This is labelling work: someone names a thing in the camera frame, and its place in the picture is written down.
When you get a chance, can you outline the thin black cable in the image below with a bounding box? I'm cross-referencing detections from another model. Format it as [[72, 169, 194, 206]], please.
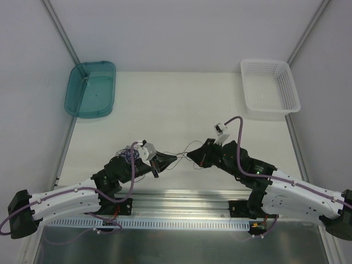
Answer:
[[162, 140, 210, 171]]

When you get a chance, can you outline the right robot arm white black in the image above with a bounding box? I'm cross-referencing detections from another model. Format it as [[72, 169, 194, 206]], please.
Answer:
[[187, 139, 351, 241]]

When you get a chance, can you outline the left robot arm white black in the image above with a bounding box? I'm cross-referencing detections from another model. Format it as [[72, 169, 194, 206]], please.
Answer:
[[1, 152, 177, 239]]

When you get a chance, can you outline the white perforated plastic basket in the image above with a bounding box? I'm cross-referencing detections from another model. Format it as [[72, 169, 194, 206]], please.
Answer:
[[240, 59, 301, 121]]

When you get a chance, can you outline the teal plastic bin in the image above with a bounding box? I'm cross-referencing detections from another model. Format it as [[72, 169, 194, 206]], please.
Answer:
[[64, 61, 117, 119]]

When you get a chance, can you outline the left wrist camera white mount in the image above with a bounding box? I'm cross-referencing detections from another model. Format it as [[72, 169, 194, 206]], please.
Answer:
[[137, 140, 156, 166]]

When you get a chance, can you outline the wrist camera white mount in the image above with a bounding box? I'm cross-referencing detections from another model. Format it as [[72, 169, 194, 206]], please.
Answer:
[[214, 123, 230, 145], [137, 140, 156, 166]]

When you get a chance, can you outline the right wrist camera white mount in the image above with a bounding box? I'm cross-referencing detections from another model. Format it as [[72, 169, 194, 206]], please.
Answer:
[[214, 123, 230, 145]]

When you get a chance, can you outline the aluminium mounting rail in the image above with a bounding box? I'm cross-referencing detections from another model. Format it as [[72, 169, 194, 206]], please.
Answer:
[[109, 188, 265, 221]]

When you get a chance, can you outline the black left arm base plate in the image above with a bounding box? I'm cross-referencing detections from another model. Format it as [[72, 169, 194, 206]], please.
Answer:
[[112, 198, 133, 216]]

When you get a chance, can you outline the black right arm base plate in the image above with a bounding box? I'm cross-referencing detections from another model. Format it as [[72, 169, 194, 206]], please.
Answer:
[[228, 200, 251, 218]]

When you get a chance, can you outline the white slotted cable duct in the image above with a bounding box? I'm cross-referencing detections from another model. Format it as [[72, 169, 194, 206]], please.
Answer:
[[46, 217, 250, 232]]

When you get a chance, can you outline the left aluminium frame post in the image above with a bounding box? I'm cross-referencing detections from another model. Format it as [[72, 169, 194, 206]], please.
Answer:
[[41, 0, 81, 65]]

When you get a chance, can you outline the aluminium frame post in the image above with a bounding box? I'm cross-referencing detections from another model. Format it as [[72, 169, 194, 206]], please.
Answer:
[[287, 0, 333, 67], [41, 0, 81, 65]]

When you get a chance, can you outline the right aluminium frame post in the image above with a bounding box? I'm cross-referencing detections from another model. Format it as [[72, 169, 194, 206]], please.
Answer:
[[287, 0, 333, 67]]

